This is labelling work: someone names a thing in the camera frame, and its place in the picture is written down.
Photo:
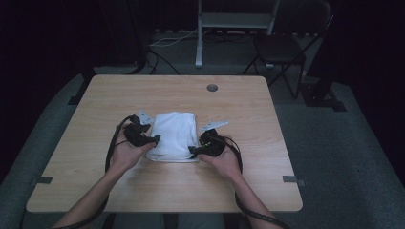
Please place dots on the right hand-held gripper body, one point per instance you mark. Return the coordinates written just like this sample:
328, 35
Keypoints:
215, 146

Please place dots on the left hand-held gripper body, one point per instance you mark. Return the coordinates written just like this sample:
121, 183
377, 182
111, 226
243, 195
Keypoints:
134, 135

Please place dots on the white printed tank top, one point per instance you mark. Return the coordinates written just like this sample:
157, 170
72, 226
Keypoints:
175, 136

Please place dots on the person's right hand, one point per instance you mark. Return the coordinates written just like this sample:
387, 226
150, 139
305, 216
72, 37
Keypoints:
227, 163

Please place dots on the person's left hand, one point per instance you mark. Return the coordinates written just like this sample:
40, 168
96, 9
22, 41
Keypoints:
125, 156

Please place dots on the person's right leg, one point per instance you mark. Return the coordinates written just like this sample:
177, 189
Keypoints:
200, 221

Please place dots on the person's leg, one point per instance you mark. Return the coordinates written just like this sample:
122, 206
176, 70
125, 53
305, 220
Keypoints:
138, 221
200, 221

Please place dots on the person's left leg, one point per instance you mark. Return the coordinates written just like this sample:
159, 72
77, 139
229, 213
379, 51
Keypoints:
138, 221

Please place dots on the black folding chair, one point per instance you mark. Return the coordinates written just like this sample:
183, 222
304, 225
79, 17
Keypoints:
277, 47

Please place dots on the black floor stand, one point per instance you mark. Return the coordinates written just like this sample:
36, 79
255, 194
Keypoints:
321, 98

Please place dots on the grey metal stand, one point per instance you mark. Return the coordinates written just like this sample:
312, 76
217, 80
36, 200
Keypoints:
235, 19

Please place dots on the grey base plate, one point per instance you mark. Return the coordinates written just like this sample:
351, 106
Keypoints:
114, 69

